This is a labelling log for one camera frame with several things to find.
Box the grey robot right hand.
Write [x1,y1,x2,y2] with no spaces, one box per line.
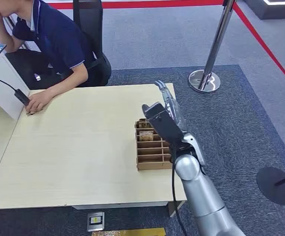
[142,80,187,147]

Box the person's left hand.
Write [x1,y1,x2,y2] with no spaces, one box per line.
[24,89,54,115]

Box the brown patterned card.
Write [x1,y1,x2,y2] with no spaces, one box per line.
[139,118,153,129]

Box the wooden card organiser box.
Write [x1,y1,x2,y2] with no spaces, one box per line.
[134,118,173,171]

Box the person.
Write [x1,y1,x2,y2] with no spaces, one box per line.
[0,0,112,115]

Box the white box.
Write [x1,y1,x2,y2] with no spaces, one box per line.
[0,52,30,120]

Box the black office chair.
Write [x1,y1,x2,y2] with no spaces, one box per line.
[72,0,112,87]

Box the gold floor plate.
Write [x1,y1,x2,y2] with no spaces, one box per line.
[91,227,167,236]

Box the red barrier belt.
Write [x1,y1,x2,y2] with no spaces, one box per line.
[232,2,285,93]
[48,0,225,10]

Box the silver floor socket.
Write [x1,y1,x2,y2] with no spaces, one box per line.
[87,211,105,233]

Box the black round stand base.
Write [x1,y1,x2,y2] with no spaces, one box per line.
[256,167,285,206]

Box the dark display platform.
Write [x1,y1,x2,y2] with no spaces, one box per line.
[242,0,285,20]

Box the black cable adapter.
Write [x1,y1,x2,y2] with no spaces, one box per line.
[14,88,30,107]

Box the thin black cable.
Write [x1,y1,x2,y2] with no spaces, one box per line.
[0,75,17,92]

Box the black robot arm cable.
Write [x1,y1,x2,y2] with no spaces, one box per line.
[171,143,188,236]

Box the chrome stanchion post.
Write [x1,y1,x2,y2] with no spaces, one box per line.
[188,0,237,94]

